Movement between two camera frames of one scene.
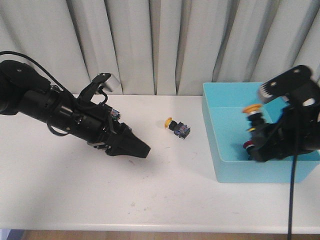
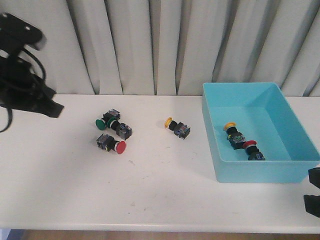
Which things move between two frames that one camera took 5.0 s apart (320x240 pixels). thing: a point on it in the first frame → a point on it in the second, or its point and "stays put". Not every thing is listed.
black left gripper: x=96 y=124 → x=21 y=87
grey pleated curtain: x=163 y=47 stays put
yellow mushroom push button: x=253 y=112 → x=235 y=138
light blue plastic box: x=224 y=103 stays put
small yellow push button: x=180 y=129 stays put
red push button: x=250 y=148 stays put
